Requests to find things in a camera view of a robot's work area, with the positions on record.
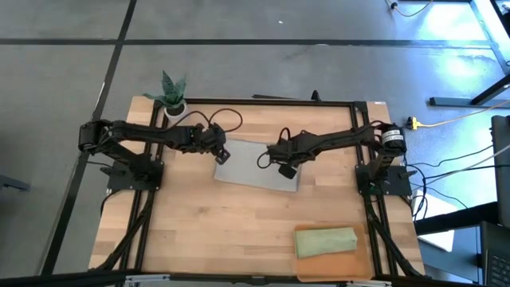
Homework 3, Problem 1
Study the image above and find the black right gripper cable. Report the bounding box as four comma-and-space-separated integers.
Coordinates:
257, 127, 292, 169

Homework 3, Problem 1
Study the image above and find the cream cable with black plug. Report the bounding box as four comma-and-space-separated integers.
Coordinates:
384, 0, 434, 18

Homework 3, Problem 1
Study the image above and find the dark grey chair foot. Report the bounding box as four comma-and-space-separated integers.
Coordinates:
0, 174, 31, 191

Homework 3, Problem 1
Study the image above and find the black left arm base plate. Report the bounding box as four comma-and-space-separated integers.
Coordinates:
106, 159, 165, 191

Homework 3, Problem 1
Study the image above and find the black laptop keyboard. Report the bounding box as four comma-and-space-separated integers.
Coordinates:
480, 221, 510, 287

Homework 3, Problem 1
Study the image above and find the black desk leg frame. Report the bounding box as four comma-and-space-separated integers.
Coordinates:
429, 0, 510, 108

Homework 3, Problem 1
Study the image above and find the thin black bar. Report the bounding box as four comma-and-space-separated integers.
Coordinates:
252, 93, 312, 100

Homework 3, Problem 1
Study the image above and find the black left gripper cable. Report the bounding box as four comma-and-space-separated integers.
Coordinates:
175, 108, 244, 135

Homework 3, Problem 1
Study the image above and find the green leafy plant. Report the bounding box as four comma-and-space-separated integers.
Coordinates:
143, 70, 187, 108

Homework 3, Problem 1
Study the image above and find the black desk beam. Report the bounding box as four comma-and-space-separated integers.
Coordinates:
414, 201, 499, 236

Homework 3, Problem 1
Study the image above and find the white plant pot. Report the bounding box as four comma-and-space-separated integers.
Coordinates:
163, 101, 188, 123

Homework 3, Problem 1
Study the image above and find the black rig beam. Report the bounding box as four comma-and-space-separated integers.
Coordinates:
0, 269, 510, 287

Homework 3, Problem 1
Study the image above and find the black diagonal brace bar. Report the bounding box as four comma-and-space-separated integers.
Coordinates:
97, 190, 157, 272
364, 195, 423, 278

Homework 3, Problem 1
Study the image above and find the cream power cable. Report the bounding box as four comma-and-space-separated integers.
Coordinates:
416, 101, 510, 128

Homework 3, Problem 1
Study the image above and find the black floor cable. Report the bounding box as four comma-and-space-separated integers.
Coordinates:
410, 145, 495, 210

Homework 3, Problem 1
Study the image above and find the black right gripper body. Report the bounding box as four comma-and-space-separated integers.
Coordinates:
267, 133, 320, 165

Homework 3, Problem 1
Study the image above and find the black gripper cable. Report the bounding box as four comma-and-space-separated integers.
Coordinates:
257, 127, 292, 169
175, 108, 244, 135

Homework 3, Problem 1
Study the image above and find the green microfiber towel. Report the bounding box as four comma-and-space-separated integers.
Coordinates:
293, 226, 359, 259

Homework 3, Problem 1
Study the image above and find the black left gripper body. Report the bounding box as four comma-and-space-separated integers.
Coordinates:
190, 122, 227, 155

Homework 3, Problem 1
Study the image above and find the grey microfiber towel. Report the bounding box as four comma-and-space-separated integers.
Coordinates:
214, 138, 302, 193

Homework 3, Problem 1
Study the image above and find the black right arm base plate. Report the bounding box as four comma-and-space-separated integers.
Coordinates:
355, 163, 414, 196

